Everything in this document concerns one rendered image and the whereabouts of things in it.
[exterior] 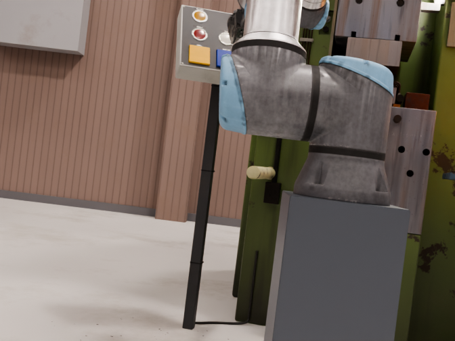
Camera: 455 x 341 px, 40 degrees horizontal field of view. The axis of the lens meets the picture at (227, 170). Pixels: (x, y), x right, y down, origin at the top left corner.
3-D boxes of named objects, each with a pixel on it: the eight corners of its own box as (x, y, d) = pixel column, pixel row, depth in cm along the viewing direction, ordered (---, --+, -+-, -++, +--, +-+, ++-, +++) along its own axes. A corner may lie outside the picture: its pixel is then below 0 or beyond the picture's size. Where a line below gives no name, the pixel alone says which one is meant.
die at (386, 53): (399, 66, 234) (402, 40, 234) (344, 61, 238) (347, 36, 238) (393, 83, 275) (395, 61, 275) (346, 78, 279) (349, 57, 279)
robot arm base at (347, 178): (400, 208, 116) (407, 154, 116) (297, 195, 117) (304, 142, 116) (378, 201, 135) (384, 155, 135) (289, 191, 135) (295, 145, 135)
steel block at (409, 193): (421, 235, 226) (437, 110, 225) (314, 220, 233) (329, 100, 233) (408, 223, 281) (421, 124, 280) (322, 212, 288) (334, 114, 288)
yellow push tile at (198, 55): (210, 64, 223) (209, 47, 226) (189, 60, 221) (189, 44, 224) (209, 67, 224) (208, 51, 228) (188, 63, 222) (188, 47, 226)
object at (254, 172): (259, 180, 212) (261, 165, 212) (244, 179, 213) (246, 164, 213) (275, 180, 256) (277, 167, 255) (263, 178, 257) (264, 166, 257)
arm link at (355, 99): (396, 153, 118) (407, 60, 118) (305, 143, 118) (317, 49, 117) (374, 154, 134) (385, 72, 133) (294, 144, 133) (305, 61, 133)
